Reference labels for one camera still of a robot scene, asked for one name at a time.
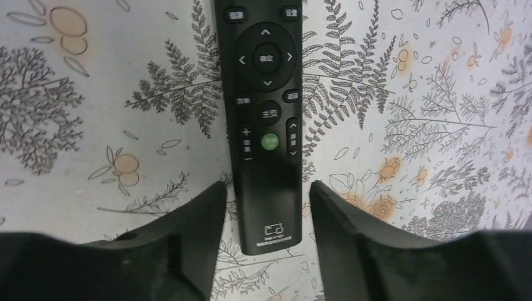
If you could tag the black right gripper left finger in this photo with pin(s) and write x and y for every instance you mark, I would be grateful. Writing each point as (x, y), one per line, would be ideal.
(171, 258)

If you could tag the black remote control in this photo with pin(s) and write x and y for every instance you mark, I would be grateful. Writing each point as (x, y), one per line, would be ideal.
(260, 44)

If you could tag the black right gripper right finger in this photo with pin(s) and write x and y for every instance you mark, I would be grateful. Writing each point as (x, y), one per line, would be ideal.
(364, 258)

